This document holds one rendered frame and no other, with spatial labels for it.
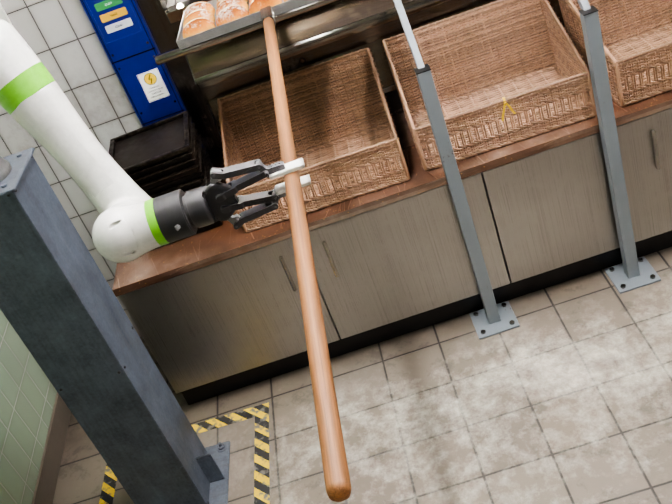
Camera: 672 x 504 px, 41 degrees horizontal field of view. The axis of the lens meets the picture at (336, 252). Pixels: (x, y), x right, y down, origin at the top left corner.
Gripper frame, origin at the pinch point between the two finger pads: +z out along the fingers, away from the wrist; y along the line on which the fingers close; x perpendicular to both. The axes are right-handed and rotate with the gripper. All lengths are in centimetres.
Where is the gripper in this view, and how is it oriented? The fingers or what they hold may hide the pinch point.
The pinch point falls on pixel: (290, 176)
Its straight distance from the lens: 170.3
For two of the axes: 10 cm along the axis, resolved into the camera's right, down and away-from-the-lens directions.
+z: 9.5, -3.2, -0.7
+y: 3.0, 7.8, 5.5
